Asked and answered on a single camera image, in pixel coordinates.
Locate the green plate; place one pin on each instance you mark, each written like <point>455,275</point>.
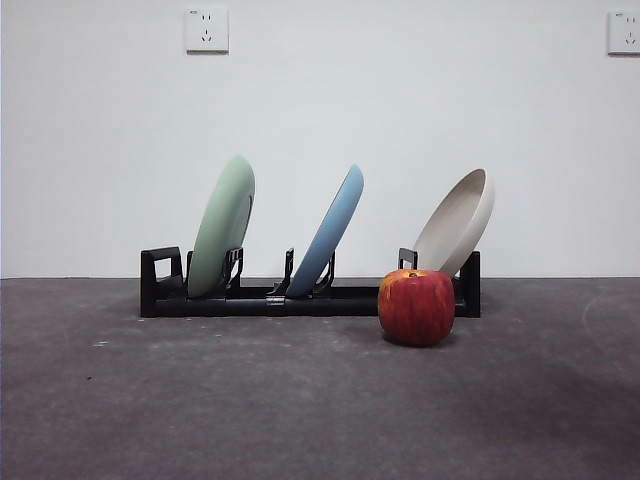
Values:
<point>220,225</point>

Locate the red apple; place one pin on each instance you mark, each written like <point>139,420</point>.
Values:
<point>415,307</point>

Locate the blue plate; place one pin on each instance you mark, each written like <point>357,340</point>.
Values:
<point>330,230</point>

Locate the black plate rack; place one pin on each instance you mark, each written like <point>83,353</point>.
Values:
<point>325,305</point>

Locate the beige plate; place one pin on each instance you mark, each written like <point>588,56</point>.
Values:
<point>452,235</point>

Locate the white wall socket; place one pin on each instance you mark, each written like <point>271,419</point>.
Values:
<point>207,30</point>
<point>625,32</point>

